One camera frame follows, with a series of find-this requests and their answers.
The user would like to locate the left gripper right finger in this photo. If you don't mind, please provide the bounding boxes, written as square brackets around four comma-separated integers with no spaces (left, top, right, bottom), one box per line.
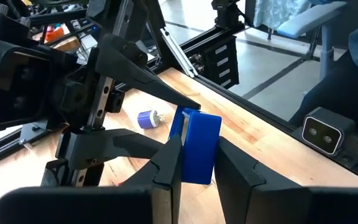
[214,137,358,224]

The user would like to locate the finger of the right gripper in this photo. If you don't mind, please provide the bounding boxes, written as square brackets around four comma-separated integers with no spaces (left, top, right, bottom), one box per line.
[56,128,167,170]
[94,33,201,110]

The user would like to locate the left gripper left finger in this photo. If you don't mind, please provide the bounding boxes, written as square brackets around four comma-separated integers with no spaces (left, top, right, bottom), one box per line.
[0,136,183,224]

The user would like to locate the blue plastic charger block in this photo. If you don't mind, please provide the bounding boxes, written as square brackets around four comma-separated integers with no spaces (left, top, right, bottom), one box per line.
[168,106,223,185]

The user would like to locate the white charger with blue cap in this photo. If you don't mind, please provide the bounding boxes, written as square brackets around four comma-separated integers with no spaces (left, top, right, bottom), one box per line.
[137,110,167,130]

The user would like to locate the black controller box white labels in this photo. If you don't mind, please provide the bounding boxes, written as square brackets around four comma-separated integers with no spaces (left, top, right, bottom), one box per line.
[194,35,241,90]

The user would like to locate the teal patterned cloth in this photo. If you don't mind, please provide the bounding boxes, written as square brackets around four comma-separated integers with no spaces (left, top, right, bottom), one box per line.
[253,0,312,30]

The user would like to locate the grey chair armrest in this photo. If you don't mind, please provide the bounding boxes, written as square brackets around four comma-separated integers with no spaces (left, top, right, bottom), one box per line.
[277,1,348,40]

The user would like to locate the silver aluminium bracket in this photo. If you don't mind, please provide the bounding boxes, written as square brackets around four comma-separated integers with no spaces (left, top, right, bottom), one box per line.
[160,27,198,78]

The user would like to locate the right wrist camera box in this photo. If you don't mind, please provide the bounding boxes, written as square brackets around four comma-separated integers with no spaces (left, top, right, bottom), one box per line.
[0,40,54,132]

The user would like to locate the black table-level camera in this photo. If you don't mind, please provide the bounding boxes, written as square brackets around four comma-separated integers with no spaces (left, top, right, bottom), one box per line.
[301,107,357,156]

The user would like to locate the black rig frame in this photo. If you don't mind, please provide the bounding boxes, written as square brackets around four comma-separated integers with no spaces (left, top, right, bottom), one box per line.
[0,0,358,187]

